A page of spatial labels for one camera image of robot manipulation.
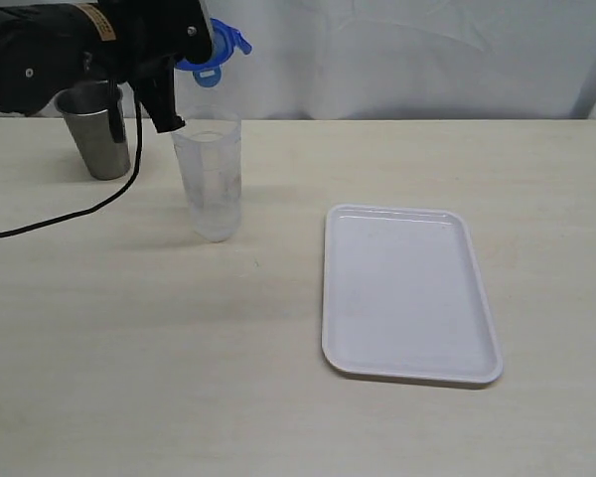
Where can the clear tall plastic container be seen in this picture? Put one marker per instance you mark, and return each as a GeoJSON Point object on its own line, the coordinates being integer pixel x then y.
{"type": "Point", "coordinates": [208, 151]}

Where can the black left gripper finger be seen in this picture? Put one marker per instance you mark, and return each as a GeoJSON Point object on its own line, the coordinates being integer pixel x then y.
{"type": "Point", "coordinates": [155, 92]}

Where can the white rectangular plastic tray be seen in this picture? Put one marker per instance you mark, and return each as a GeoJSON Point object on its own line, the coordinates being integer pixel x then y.
{"type": "Point", "coordinates": [404, 298]}

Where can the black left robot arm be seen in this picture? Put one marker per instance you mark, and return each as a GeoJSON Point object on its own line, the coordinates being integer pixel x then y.
{"type": "Point", "coordinates": [47, 48]}

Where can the stainless steel cup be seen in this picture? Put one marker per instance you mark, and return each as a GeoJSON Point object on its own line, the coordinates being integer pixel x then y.
{"type": "Point", "coordinates": [93, 114]}

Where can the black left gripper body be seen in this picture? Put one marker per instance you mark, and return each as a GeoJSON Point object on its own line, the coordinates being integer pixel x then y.
{"type": "Point", "coordinates": [152, 35]}

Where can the blue clip-lock lid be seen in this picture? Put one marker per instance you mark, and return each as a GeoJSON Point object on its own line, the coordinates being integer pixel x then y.
{"type": "Point", "coordinates": [226, 39]}

